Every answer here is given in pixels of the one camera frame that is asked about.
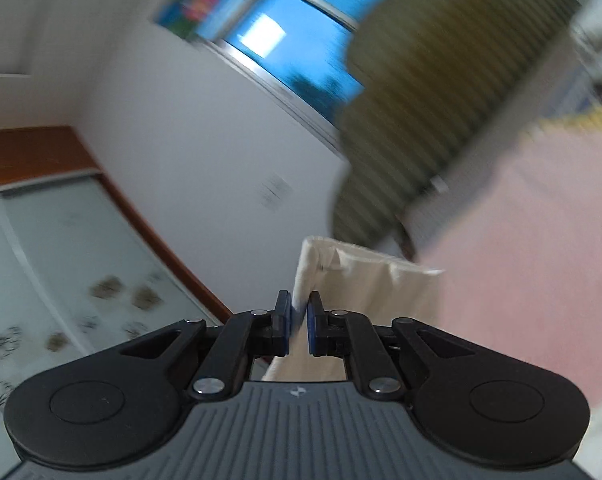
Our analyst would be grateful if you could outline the colourful wall poster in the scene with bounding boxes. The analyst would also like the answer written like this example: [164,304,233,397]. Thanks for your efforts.
[153,0,254,41]

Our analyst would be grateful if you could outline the frosted glass wardrobe door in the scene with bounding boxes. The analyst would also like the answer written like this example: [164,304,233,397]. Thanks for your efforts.
[0,126,234,446]

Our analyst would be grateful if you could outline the green striped headboard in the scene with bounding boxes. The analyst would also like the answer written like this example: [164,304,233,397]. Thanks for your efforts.
[331,0,584,261]

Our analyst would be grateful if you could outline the pink blanket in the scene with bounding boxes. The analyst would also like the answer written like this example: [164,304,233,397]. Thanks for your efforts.
[415,121,602,408]

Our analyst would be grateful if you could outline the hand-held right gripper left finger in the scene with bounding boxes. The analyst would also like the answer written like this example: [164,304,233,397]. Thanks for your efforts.
[121,290,293,402]

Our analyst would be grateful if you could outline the cream pants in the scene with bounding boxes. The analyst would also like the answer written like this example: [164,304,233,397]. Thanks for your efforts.
[261,235,444,382]

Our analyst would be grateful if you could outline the white wall socket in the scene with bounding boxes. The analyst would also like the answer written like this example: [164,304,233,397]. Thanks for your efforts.
[260,174,293,210]

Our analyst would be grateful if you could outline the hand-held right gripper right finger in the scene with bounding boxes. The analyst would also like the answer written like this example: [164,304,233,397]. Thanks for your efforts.
[306,291,478,404]

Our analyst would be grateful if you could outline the yellow cloth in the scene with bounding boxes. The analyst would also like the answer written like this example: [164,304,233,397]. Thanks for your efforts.
[551,105,602,136]

